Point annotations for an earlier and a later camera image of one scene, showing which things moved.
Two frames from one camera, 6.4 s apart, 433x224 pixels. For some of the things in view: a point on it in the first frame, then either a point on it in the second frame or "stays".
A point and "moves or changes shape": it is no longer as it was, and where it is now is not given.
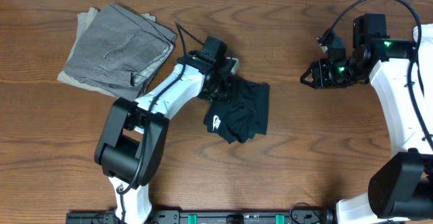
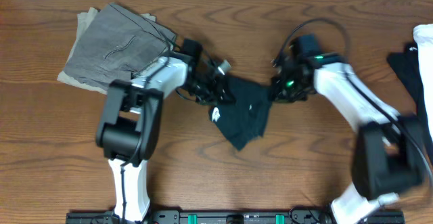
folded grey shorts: [122, 52] stays
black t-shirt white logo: [243, 116] moves or changes shape
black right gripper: [321, 79] -> [279, 93]
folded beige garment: [85, 20] stays
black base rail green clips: [182, 216] stays
